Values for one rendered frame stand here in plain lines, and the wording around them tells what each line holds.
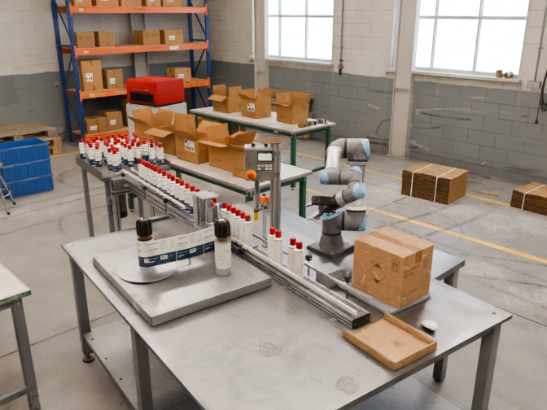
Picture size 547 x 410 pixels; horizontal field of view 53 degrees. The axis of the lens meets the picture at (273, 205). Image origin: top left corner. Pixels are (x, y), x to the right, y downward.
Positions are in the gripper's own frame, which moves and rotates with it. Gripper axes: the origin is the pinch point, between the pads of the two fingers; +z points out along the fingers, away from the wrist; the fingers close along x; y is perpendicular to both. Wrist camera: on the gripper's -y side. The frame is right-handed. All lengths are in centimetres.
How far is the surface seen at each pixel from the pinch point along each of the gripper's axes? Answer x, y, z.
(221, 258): -23, -30, 35
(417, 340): -76, 11, -46
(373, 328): -68, 4, -28
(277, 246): -16.2, -6.1, 16.9
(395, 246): -30, 13, -41
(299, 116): 297, 261, 200
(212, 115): 345, 219, 323
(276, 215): 8.8, 4.0, 25.4
